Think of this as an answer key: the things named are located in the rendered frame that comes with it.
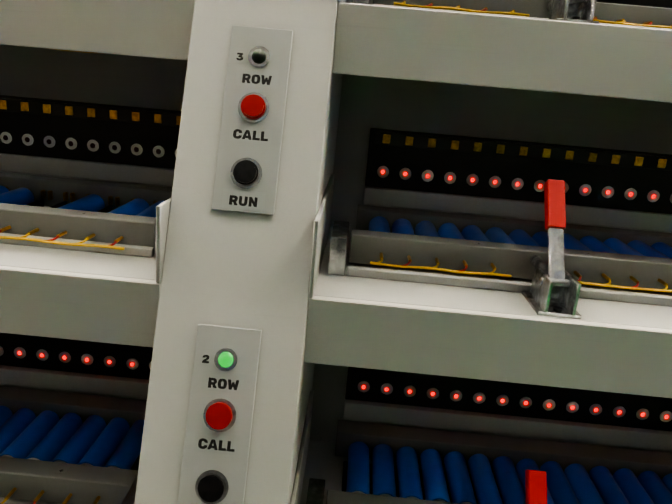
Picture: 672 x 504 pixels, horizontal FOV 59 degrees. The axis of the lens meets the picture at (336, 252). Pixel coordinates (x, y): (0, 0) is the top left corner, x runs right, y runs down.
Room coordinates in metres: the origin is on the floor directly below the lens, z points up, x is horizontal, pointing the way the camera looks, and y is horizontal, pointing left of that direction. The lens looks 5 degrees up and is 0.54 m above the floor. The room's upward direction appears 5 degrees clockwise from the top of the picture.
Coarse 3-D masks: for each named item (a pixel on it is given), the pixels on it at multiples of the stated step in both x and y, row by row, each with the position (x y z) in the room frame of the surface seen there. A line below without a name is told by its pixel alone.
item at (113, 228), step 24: (0, 216) 0.43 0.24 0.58; (24, 216) 0.43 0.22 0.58; (48, 216) 0.42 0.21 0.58; (72, 216) 0.42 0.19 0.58; (96, 216) 0.43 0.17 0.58; (120, 216) 0.43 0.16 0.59; (144, 216) 0.44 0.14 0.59; (48, 240) 0.41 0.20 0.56; (96, 240) 0.43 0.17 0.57; (120, 240) 0.42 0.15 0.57; (144, 240) 0.43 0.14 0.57
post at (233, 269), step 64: (256, 0) 0.38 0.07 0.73; (320, 0) 0.38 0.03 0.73; (192, 64) 0.38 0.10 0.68; (320, 64) 0.38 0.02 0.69; (192, 128) 0.38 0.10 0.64; (320, 128) 0.38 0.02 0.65; (192, 192) 0.38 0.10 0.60; (320, 192) 0.39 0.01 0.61; (192, 256) 0.38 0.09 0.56; (256, 256) 0.38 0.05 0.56; (192, 320) 0.38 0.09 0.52; (256, 320) 0.38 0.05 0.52; (256, 384) 0.38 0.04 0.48; (256, 448) 0.38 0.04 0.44
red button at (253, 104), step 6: (246, 96) 0.37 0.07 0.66; (252, 96) 0.37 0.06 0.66; (258, 96) 0.37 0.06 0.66; (246, 102) 0.37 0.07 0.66; (252, 102) 0.37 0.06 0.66; (258, 102) 0.37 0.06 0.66; (264, 102) 0.37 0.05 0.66; (246, 108) 0.37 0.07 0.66; (252, 108) 0.37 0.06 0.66; (258, 108) 0.37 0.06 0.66; (264, 108) 0.37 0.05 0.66; (246, 114) 0.37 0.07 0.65; (252, 114) 0.37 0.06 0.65; (258, 114) 0.37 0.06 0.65
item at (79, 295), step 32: (0, 160) 0.55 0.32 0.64; (32, 160) 0.55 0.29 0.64; (64, 160) 0.55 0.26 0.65; (160, 224) 0.36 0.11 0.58; (0, 256) 0.40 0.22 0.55; (32, 256) 0.41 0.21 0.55; (64, 256) 0.41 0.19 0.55; (96, 256) 0.42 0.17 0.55; (128, 256) 0.42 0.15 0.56; (160, 256) 0.37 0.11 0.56; (0, 288) 0.39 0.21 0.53; (32, 288) 0.38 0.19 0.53; (64, 288) 0.38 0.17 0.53; (96, 288) 0.38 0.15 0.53; (128, 288) 0.38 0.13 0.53; (0, 320) 0.39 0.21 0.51; (32, 320) 0.39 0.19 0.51; (64, 320) 0.39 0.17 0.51; (96, 320) 0.39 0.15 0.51; (128, 320) 0.39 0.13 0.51
